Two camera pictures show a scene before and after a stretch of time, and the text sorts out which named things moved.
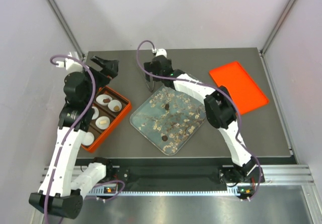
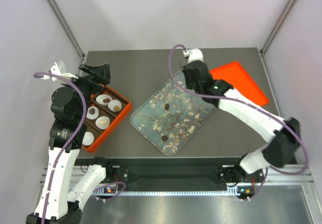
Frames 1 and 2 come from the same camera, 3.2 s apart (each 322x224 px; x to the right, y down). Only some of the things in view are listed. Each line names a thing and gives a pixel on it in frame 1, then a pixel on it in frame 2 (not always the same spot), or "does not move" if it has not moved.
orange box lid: [245, 95] does not move
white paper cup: [96, 114] does not move
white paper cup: [112, 103] does not move
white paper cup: [88, 139] does not move
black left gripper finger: [103, 62] to [96, 71]
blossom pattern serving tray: [168, 119] does not move
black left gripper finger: [111, 68] to [103, 73]
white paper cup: [102, 122] does not move
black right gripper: [150, 67] to [185, 70]
